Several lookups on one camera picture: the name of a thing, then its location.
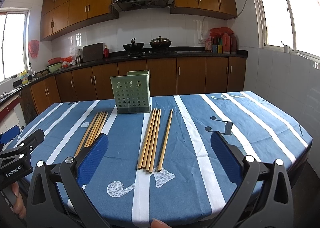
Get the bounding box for black lidded pan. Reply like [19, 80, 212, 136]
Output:
[150, 36, 171, 50]

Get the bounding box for red condiment bottles group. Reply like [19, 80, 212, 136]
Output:
[204, 27, 238, 54]

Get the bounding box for brown lower cabinets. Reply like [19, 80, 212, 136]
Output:
[18, 56, 246, 122]

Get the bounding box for dark cutting board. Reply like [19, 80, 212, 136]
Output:
[82, 43, 104, 63]

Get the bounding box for green perforated utensil holder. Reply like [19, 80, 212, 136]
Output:
[110, 70, 152, 114]

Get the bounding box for green basin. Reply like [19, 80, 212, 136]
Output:
[47, 62, 62, 73]

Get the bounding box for red bottle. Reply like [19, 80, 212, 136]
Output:
[104, 45, 109, 59]

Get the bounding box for white cup on sill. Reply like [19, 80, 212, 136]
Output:
[283, 45, 290, 53]

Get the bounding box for red basin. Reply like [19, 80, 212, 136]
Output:
[48, 57, 61, 65]

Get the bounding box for yellow detergent bottle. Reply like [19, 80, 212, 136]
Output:
[20, 70, 29, 85]

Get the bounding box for person's right hand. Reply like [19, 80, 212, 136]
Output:
[151, 218, 171, 228]

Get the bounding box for black wok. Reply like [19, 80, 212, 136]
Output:
[123, 38, 144, 52]

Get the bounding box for person's left hand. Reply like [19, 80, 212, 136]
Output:
[11, 182, 26, 219]

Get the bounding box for blue striped tablecloth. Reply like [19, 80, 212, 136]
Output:
[8, 91, 312, 227]

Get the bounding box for red plastic bag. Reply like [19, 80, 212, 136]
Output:
[28, 39, 40, 59]

